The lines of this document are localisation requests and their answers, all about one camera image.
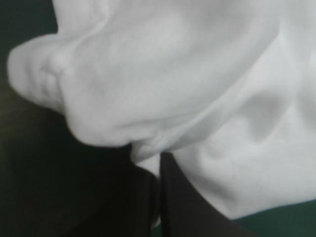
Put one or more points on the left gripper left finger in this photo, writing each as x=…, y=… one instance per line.
x=103, y=197

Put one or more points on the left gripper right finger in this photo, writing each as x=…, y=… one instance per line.
x=187, y=209

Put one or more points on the white T-shirt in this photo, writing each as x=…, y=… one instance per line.
x=187, y=86

